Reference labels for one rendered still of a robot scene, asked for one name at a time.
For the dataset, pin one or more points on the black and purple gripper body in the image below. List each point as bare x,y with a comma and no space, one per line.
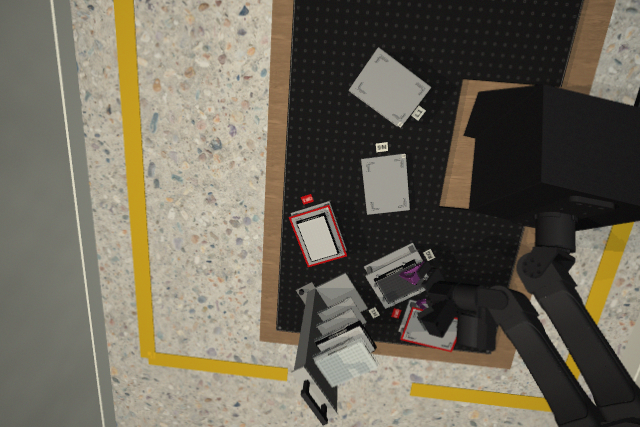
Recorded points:
434,276

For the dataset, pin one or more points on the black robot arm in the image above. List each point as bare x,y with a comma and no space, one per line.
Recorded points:
544,273

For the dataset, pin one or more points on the white microplate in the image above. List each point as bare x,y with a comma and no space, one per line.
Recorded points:
346,362

